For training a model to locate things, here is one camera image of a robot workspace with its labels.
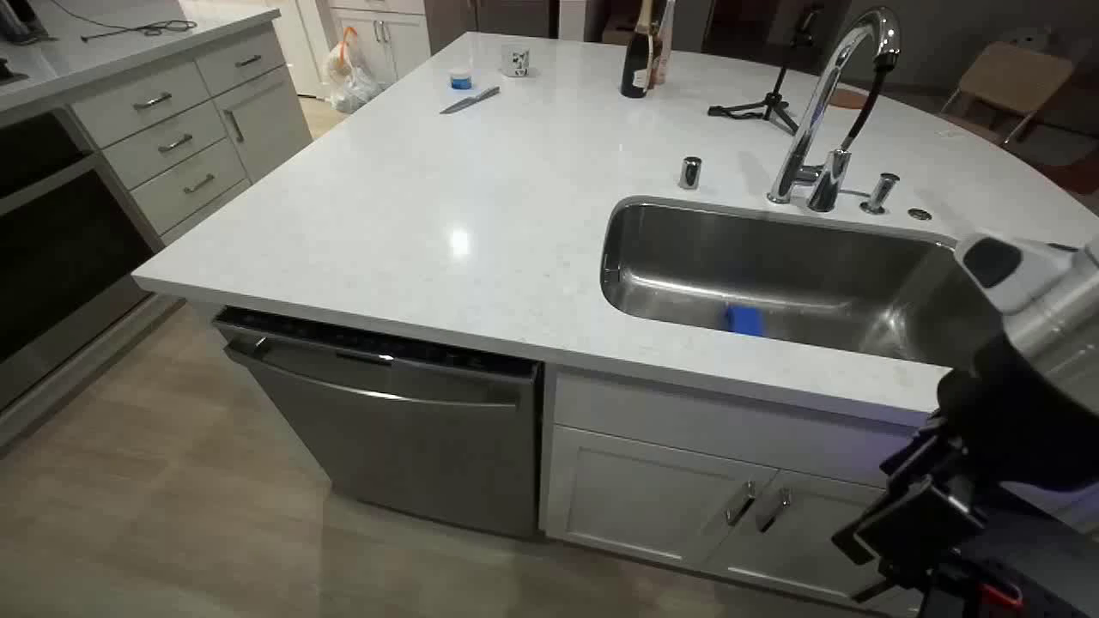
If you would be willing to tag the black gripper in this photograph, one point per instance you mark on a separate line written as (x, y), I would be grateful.
(911, 530)

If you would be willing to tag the shiny steel cup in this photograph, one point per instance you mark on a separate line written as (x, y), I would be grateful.
(829, 183)

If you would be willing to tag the white cabinet door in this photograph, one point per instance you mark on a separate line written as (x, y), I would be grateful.
(801, 552)
(639, 500)

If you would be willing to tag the dark robot cart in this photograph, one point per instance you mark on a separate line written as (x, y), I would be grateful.
(1065, 571)

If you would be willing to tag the white false drawer front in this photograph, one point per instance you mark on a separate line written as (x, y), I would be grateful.
(708, 417)

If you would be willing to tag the blue sponge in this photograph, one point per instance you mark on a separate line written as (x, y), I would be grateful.
(744, 322)

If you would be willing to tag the stainless steel sink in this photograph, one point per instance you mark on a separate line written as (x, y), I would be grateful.
(776, 276)

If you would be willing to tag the dark round hole cap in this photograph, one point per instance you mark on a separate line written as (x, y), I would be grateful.
(920, 214)

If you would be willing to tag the round wooden disc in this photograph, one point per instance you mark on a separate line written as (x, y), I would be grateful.
(854, 98)

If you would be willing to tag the black tripod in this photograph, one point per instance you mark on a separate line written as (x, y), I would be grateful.
(756, 110)

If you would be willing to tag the chrome gooseneck faucet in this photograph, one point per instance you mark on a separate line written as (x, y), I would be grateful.
(854, 47)

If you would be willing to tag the stainless steel dishwasher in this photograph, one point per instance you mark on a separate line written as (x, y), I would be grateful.
(399, 447)

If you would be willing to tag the light wooden board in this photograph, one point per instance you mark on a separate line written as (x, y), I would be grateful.
(658, 47)

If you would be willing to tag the dark glass bottle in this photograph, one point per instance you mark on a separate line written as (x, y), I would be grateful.
(631, 55)

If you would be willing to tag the blue tape roll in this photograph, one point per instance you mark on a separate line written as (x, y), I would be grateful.
(462, 84)

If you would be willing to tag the stainless steel fridge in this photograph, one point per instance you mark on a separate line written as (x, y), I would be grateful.
(491, 19)

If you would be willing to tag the white background cabinet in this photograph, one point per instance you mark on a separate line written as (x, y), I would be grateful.
(389, 38)

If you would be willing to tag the plastic bag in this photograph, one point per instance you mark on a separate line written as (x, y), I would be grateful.
(346, 75)

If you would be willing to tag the grey cabinet door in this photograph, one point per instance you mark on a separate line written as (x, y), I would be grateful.
(267, 120)

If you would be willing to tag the small grey drawer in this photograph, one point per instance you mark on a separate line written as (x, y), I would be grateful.
(225, 70)

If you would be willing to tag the black oven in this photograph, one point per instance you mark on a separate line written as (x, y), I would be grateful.
(54, 263)

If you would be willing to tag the wide grey drawer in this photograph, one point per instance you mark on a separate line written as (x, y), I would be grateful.
(113, 107)

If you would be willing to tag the black countertop device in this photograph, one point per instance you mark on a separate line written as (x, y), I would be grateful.
(21, 19)

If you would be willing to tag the black clamp mount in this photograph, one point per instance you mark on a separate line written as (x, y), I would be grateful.
(998, 597)

